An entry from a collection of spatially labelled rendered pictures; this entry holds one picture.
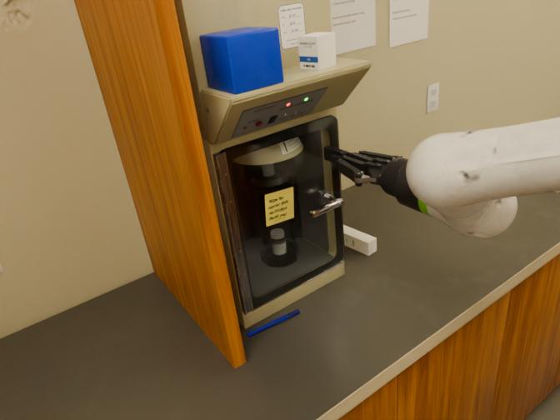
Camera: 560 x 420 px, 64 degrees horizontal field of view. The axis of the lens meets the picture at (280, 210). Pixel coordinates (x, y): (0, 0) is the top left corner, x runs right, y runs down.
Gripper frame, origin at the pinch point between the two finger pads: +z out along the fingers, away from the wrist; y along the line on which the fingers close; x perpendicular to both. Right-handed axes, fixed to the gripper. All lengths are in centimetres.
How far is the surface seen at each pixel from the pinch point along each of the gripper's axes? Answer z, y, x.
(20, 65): 48, 50, -25
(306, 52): -0.9, 6.9, -23.2
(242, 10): 4.7, 16.2, -31.7
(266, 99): -5.6, 19.9, -17.9
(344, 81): -4.7, 1.0, -17.0
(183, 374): 2, 45, 37
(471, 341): -22, -24, 54
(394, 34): 48, -71, -13
